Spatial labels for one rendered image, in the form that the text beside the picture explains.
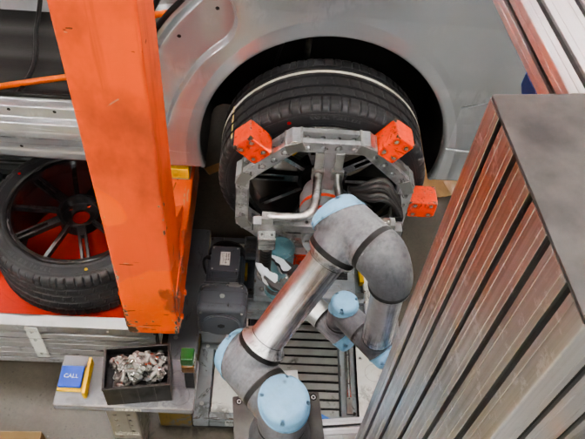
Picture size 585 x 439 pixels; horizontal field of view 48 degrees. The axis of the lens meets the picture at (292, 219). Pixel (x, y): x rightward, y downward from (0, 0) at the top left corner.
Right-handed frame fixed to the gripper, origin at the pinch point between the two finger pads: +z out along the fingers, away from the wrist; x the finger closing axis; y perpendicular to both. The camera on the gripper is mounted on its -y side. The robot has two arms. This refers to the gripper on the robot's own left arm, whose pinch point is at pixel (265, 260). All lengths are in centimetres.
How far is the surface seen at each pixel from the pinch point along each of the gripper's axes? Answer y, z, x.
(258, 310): 67, 16, 15
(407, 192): -10.6, -15.6, 44.2
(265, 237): -12.0, -0.2, -0.8
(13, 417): 83, 50, -76
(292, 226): -14.9, -4.0, 6.2
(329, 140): -29.0, 3.8, 26.9
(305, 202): -6.1, 4.6, 20.6
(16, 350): 63, 61, -63
